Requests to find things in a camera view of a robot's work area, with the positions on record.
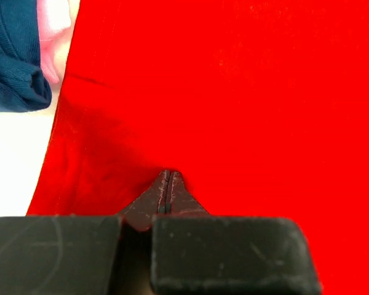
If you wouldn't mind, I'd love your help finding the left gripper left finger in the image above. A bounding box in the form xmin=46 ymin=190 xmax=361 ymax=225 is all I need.
xmin=0 ymin=170 xmax=170 ymax=294

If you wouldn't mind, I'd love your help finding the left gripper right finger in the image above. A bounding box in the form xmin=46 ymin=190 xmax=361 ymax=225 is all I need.
xmin=150 ymin=170 xmax=322 ymax=294

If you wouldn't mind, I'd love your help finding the red t shirt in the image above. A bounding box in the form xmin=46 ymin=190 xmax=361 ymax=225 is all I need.
xmin=28 ymin=0 xmax=369 ymax=294

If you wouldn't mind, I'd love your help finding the navy blue folded t shirt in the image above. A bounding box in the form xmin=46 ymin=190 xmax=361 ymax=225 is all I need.
xmin=0 ymin=0 xmax=52 ymax=112

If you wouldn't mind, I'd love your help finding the pink folded t shirt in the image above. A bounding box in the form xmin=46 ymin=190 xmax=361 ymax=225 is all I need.
xmin=37 ymin=0 xmax=80 ymax=85

